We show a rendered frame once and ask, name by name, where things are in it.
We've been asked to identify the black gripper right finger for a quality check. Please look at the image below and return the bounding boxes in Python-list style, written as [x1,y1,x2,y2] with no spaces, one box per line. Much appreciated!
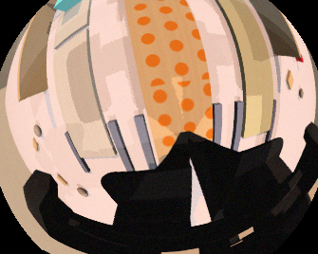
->
[185,131,284,222]

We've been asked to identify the orange flat block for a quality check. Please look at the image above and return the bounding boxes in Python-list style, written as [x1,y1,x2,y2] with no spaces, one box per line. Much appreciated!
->
[56,174,67,186]

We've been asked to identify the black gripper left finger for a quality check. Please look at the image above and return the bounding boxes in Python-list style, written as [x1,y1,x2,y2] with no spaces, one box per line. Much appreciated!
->
[101,131,193,218]

